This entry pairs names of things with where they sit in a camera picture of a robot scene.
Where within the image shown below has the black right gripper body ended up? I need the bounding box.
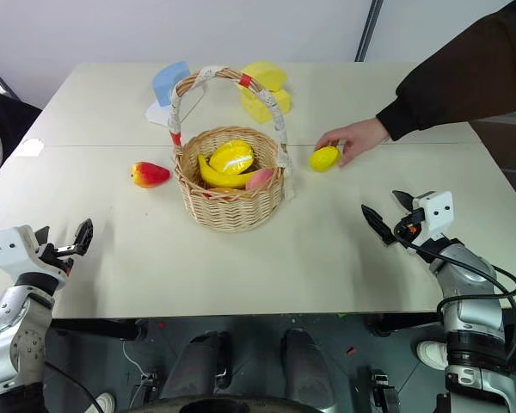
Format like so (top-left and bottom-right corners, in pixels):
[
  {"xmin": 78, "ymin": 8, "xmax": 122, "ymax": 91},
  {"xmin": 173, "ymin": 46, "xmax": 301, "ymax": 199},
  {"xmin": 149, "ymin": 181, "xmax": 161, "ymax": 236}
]
[{"xmin": 394, "ymin": 207, "xmax": 427, "ymax": 244}]

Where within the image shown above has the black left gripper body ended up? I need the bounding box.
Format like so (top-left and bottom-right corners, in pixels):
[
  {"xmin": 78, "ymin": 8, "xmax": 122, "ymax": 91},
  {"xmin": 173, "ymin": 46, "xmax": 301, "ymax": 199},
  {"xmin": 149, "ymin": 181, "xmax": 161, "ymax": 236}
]
[{"xmin": 36, "ymin": 242, "xmax": 76, "ymax": 277}]

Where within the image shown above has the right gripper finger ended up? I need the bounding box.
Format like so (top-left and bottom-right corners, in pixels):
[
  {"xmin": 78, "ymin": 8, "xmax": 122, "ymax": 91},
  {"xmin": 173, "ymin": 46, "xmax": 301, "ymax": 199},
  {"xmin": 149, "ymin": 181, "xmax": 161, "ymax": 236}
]
[
  {"xmin": 360, "ymin": 204, "xmax": 396, "ymax": 247},
  {"xmin": 391, "ymin": 189, "xmax": 415, "ymax": 213}
]

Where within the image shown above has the yellow lemon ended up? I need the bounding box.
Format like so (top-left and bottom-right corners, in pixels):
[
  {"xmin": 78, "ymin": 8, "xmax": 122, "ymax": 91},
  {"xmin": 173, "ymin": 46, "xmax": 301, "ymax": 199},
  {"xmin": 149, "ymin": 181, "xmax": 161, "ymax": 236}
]
[{"xmin": 309, "ymin": 145, "xmax": 342, "ymax": 174}]

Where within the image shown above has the orange red fruit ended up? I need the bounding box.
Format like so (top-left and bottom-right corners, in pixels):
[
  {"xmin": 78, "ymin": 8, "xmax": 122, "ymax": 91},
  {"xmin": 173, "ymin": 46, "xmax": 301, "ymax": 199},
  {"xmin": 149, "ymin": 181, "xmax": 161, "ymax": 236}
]
[{"xmin": 203, "ymin": 186, "xmax": 247, "ymax": 200}]

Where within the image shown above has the person's bare hand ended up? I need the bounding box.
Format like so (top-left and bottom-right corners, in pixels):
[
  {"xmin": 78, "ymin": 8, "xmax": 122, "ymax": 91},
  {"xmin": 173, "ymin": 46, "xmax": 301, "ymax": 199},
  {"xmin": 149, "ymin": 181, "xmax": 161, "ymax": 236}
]
[{"xmin": 315, "ymin": 117, "xmax": 393, "ymax": 169}]

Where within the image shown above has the small white paper scrap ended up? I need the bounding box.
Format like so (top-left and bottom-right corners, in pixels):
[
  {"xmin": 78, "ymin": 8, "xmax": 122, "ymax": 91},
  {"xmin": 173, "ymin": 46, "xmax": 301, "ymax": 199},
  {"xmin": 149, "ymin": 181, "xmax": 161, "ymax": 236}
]
[{"xmin": 14, "ymin": 138, "xmax": 45, "ymax": 158}]

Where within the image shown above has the red yellow mango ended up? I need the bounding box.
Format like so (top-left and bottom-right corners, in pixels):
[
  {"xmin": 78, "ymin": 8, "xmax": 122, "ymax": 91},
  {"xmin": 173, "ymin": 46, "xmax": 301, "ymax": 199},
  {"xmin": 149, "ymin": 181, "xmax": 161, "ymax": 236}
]
[{"xmin": 130, "ymin": 161, "xmax": 172, "ymax": 189}]

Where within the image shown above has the dark jacket bystander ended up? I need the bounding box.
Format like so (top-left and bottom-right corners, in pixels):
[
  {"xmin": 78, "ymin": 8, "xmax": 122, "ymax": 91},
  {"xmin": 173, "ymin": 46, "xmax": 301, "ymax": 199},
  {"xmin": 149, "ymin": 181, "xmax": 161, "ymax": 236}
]
[{"xmin": 0, "ymin": 80, "xmax": 43, "ymax": 191}]

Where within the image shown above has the white shoe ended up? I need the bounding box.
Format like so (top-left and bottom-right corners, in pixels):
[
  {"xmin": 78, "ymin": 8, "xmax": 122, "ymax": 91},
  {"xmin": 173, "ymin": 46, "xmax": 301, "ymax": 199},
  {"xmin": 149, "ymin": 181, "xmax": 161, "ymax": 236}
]
[
  {"xmin": 415, "ymin": 340, "xmax": 451, "ymax": 370},
  {"xmin": 95, "ymin": 391, "xmax": 117, "ymax": 413}
]

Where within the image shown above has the pink peach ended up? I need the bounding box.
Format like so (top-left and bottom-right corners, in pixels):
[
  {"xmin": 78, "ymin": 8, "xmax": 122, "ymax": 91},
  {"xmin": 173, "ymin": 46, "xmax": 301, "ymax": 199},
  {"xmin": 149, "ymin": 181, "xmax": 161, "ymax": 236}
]
[{"xmin": 244, "ymin": 167, "xmax": 277, "ymax": 192}]

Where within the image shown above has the white paper sheet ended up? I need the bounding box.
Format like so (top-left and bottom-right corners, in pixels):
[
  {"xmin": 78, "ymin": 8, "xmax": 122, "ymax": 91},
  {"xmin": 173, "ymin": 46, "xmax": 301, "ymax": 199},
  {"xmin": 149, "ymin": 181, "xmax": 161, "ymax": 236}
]
[{"xmin": 144, "ymin": 100, "xmax": 174, "ymax": 127}]

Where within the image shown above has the yellow banana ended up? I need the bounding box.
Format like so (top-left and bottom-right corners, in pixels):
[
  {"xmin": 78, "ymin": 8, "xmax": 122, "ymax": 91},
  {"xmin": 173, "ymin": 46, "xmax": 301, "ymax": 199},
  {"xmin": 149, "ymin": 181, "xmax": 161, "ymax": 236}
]
[{"xmin": 197, "ymin": 153, "xmax": 253, "ymax": 189}]

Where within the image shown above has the dark rounded robot leg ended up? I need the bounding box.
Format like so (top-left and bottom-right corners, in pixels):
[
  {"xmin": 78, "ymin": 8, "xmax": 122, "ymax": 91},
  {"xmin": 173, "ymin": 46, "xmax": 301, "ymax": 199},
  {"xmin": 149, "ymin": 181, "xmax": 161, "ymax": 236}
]
[
  {"xmin": 160, "ymin": 330, "xmax": 232, "ymax": 402},
  {"xmin": 280, "ymin": 328, "xmax": 337, "ymax": 410}
]

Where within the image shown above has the yellow starfruit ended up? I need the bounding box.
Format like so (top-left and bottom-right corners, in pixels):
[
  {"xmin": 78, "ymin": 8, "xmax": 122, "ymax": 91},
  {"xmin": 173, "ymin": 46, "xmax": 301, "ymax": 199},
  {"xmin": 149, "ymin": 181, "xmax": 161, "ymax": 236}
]
[{"xmin": 208, "ymin": 139, "xmax": 255, "ymax": 176}]

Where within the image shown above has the notched yellow foam block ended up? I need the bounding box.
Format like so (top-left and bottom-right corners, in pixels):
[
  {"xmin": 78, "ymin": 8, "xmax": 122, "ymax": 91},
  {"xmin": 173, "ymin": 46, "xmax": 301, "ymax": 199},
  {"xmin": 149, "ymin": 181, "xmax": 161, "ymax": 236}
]
[{"xmin": 239, "ymin": 87, "xmax": 294, "ymax": 126}]

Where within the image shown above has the blue foam block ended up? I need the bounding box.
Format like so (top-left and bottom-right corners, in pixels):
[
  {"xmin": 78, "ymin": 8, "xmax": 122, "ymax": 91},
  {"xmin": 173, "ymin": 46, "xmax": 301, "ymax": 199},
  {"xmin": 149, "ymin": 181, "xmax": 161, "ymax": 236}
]
[{"xmin": 151, "ymin": 60, "xmax": 191, "ymax": 107}]

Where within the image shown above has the rounded yellow foam block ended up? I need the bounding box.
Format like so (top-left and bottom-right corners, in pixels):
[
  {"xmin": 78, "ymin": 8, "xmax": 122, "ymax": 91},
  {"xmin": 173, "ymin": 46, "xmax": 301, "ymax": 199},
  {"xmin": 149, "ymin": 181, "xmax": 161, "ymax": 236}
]
[{"xmin": 239, "ymin": 61, "xmax": 290, "ymax": 93}]

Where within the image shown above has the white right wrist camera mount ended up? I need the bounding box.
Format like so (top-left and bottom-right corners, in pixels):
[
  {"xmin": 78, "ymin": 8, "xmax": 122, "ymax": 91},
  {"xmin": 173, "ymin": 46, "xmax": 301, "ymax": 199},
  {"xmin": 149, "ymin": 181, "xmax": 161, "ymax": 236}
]
[{"xmin": 406, "ymin": 190, "xmax": 455, "ymax": 259}]

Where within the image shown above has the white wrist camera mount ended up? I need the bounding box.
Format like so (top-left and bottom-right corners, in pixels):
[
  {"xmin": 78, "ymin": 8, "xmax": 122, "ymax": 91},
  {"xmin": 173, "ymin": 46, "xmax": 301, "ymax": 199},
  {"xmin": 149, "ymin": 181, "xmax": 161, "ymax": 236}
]
[
  {"xmin": 406, "ymin": 190, "xmax": 455, "ymax": 259},
  {"xmin": 0, "ymin": 225, "xmax": 70, "ymax": 286}
]

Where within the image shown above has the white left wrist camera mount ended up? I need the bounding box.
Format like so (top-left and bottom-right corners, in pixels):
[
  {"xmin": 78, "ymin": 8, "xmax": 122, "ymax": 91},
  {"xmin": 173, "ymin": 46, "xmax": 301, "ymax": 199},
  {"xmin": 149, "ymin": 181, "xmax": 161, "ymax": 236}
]
[{"xmin": 0, "ymin": 225, "xmax": 70, "ymax": 286}]

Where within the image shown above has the black table frame bar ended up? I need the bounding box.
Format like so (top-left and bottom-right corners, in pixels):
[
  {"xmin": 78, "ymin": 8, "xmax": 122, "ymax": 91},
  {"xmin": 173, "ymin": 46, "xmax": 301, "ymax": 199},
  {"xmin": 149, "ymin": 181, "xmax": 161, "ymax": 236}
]
[
  {"xmin": 46, "ymin": 317, "xmax": 150, "ymax": 342},
  {"xmin": 362, "ymin": 312, "xmax": 440, "ymax": 337}
]

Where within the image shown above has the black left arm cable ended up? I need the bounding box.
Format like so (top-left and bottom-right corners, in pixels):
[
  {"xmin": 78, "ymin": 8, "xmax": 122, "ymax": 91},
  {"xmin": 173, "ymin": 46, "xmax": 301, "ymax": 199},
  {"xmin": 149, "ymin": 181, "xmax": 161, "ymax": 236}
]
[{"xmin": 42, "ymin": 360, "xmax": 101, "ymax": 413}]

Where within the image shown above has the thin white floor cable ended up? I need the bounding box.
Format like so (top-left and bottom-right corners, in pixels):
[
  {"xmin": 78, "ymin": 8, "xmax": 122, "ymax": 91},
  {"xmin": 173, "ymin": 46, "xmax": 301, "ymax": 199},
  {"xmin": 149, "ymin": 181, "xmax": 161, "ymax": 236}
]
[{"xmin": 121, "ymin": 338, "xmax": 152, "ymax": 380}]

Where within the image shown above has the wicker basket with handle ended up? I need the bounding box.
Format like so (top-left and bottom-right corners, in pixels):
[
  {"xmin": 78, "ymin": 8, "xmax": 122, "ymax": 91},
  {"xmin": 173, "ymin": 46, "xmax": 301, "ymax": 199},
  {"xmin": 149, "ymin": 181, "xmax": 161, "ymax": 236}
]
[{"xmin": 167, "ymin": 65, "xmax": 296, "ymax": 234}]

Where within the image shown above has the grey metal post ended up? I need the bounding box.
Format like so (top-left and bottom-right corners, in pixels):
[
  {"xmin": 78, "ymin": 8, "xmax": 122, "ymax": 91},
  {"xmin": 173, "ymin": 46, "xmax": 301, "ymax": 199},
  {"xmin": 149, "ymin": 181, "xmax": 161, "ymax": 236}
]
[{"xmin": 353, "ymin": 0, "xmax": 387, "ymax": 63}]

